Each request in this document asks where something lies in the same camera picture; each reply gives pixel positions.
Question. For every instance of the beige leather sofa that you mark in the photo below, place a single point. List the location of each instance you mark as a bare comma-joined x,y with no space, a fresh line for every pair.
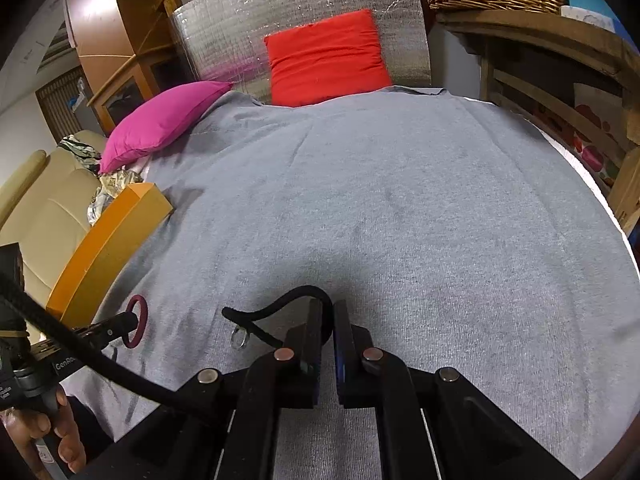
45,220

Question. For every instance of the black and white patterned cloth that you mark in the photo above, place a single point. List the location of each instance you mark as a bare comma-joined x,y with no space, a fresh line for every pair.
80,152

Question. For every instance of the silver foil insulation mat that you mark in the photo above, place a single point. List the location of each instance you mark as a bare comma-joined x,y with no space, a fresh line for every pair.
300,0

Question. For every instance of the wooden cabinet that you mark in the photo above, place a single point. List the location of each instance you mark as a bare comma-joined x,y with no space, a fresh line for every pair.
115,10

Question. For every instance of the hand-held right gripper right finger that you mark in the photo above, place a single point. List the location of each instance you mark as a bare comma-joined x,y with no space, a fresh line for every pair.
341,355

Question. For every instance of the orange cardboard box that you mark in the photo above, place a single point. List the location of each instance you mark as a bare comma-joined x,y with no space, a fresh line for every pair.
115,240

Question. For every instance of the wooden shelf unit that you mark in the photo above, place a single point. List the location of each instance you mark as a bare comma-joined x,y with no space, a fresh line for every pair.
525,27

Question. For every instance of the wooden lattice screen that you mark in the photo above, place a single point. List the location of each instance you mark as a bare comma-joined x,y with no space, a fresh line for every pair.
65,105

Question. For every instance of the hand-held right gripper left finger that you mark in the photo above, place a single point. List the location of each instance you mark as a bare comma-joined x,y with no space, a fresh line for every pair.
314,350

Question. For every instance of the blue box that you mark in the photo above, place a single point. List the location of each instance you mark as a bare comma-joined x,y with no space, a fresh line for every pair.
590,0

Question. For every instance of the colourful dotted bag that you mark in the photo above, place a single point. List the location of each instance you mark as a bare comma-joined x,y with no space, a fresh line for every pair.
595,130

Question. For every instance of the white mattress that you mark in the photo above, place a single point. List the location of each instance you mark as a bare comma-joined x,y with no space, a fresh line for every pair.
590,180

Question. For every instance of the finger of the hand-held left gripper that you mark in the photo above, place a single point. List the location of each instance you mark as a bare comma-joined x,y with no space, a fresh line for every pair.
112,329

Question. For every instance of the person's left hand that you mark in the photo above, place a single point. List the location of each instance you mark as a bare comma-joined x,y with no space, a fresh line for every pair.
30,425

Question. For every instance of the red pillow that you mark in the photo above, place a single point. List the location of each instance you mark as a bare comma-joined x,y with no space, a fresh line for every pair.
325,60

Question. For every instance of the crumpled silver foil wrap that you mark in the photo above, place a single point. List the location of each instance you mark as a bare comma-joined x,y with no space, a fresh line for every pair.
112,195

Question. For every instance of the pink pillow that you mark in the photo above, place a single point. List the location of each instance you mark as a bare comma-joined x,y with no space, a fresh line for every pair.
160,120

